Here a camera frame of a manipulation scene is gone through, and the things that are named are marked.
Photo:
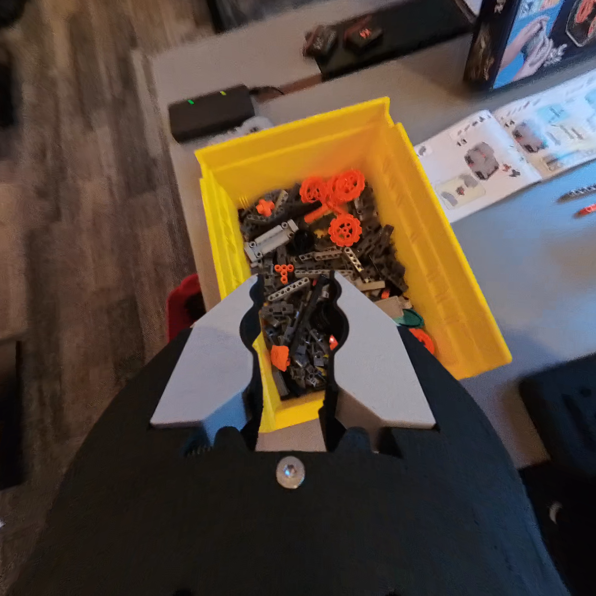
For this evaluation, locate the black rectangular power bank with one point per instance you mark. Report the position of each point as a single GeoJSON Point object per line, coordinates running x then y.
{"type": "Point", "coordinates": [209, 112]}

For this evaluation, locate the yellow plastic bin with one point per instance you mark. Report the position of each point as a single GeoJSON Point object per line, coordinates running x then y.
{"type": "Point", "coordinates": [419, 214]}

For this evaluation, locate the white remote controller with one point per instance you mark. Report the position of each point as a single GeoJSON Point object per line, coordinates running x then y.
{"type": "Point", "coordinates": [247, 128]}

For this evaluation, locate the open instruction manual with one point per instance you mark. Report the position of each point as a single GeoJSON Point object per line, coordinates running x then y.
{"type": "Point", "coordinates": [503, 158]}

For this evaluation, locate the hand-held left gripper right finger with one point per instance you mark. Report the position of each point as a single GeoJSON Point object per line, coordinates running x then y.
{"type": "Point", "coordinates": [386, 382]}

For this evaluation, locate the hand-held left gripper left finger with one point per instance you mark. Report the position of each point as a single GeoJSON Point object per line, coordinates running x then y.
{"type": "Point", "coordinates": [209, 372]}

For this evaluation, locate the black desk pad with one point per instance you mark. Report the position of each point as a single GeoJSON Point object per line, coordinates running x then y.
{"type": "Point", "coordinates": [419, 37]}

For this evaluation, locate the orange ridged building piece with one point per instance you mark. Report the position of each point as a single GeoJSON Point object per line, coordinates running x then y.
{"type": "Point", "coordinates": [587, 209]}

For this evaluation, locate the pile of building block parts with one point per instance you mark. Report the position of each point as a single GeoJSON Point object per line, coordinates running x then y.
{"type": "Point", "coordinates": [307, 279]}

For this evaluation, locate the grey desk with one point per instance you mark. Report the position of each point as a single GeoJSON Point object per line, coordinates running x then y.
{"type": "Point", "coordinates": [521, 279]}

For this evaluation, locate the grey perforated beam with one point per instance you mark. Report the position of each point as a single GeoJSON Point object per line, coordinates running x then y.
{"type": "Point", "coordinates": [577, 193]}

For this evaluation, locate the small black battery pack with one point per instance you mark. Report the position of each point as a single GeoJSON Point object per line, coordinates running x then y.
{"type": "Point", "coordinates": [321, 40]}
{"type": "Point", "coordinates": [363, 34]}

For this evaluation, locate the blue robot kit box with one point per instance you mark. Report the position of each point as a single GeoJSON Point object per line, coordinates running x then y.
{"type": "Point", "coordinates": [521, 47]}

